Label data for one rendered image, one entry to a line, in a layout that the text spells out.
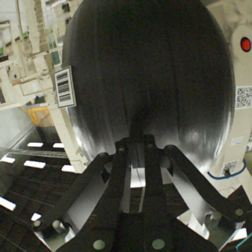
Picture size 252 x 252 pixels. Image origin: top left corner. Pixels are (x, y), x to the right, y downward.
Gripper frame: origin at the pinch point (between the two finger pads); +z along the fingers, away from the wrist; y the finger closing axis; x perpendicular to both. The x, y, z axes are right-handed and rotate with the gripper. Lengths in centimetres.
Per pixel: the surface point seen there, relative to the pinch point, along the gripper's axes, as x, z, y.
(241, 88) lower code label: -0.1, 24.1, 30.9
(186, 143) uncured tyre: -3.5, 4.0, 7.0
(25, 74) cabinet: 53, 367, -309
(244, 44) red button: 12.9, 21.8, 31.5
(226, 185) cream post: -43, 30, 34
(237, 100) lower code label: -3.6, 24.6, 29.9
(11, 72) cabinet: 75, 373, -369
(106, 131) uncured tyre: 0.2, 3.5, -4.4
